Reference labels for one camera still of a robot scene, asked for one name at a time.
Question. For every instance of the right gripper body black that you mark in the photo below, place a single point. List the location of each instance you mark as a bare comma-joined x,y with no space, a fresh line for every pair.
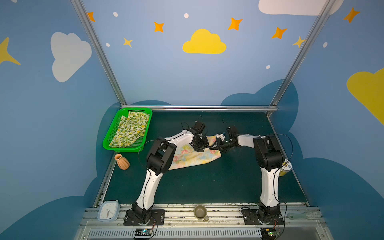
225,144

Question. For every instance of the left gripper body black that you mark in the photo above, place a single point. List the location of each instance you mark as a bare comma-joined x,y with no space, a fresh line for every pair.
202,143

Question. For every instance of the pastel floral skirt pink flowers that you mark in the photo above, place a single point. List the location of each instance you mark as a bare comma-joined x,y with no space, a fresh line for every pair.
185,155

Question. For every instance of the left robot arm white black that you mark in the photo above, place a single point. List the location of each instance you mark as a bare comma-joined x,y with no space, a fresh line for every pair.
159,160

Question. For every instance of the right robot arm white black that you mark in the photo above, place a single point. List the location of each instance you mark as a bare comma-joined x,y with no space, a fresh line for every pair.
270,159

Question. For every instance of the tape roll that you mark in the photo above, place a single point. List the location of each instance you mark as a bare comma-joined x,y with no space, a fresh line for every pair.
286,168

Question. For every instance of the olive ceramic mug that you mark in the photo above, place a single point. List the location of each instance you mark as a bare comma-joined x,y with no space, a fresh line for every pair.
201,213

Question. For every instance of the lemon print skirt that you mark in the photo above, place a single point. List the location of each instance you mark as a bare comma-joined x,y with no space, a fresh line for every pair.
132,129

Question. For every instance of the green plastic basket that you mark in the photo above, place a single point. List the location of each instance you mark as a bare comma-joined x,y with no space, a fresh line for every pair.
111,141

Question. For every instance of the terracotta ribbed vase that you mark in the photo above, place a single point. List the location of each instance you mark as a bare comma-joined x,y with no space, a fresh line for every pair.
122,162

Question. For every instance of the right green circuit board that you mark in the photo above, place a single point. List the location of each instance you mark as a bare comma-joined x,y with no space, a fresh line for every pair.
269,234

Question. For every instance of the green circuit board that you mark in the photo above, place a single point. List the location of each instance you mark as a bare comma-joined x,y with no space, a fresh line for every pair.
269,234
143,234

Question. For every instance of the left green circuit board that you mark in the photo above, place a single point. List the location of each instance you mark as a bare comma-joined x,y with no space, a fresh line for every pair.
143,234

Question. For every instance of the white square clock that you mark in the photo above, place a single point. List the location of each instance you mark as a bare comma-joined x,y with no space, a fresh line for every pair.
109,211

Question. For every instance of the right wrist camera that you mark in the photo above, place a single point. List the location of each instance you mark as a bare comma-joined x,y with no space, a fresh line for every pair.
230,135

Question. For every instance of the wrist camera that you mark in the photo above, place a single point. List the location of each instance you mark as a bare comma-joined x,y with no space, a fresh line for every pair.
230,135
199,127

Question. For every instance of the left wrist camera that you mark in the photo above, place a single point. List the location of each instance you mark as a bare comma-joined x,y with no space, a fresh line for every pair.
199,127

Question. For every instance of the aluminium frame back rail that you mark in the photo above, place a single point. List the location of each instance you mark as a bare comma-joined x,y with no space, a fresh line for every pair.
206,108

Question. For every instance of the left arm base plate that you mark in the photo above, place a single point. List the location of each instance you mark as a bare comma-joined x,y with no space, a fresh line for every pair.
156,217

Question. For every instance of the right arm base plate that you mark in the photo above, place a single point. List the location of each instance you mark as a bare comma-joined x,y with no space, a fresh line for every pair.
251,217

